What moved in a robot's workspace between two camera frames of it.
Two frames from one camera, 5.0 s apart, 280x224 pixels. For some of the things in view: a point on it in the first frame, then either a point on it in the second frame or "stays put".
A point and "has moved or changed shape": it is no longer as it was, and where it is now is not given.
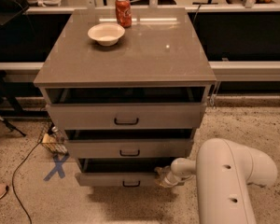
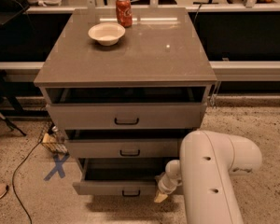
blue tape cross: (58, 166) stays put
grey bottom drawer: (119, 172) has moved or changed shape
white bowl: (106, 34) stays put
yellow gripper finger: (160, 183) → (160, 198)
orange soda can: (123, 11) stays put
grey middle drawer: (130, 148) stays put
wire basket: (53, 139) stays put
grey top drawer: (127, 116) stays put
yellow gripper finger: (161, 171) → (159, 178)
